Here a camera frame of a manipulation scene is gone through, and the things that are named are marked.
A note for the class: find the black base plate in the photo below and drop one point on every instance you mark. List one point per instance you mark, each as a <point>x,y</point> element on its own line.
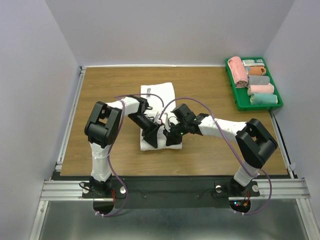
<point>170,192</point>

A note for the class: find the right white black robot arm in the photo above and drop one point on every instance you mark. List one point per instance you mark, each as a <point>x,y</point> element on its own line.
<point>250,141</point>

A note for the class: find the green plastic basket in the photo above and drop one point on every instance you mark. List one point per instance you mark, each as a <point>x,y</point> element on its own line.
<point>242,99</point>

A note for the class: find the grey rolled towel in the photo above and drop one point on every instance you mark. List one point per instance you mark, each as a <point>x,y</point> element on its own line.
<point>258,80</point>

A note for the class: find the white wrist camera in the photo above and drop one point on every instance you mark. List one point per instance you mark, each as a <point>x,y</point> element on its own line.
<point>158,119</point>
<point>165,119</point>

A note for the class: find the white blue patterned towel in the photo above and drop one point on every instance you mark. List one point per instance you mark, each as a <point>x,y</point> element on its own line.
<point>253,62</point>

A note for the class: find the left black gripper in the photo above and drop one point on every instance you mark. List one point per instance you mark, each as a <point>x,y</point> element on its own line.
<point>149,134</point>

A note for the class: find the long pink rolled towel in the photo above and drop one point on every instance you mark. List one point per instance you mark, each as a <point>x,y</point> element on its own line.
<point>238,72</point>

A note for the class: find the orange rolled towel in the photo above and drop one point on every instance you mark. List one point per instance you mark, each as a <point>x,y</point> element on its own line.
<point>256,70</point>

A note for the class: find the teal rolled towel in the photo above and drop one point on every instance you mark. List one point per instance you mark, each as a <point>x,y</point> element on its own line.
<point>263,99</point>

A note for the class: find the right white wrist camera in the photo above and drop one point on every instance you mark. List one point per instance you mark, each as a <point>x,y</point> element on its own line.
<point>165,119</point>

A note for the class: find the short pink rolled towel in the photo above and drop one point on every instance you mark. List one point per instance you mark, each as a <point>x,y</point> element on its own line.
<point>260,89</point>

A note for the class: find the aluminium frame rail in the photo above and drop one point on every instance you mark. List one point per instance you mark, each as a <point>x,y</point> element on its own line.
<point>59,190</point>

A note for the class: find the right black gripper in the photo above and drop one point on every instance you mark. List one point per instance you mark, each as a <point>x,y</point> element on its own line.
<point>171,138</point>

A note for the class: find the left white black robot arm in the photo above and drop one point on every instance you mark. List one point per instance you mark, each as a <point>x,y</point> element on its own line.
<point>102,129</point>

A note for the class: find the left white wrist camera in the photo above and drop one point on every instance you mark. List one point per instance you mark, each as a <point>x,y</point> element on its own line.
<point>158,119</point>

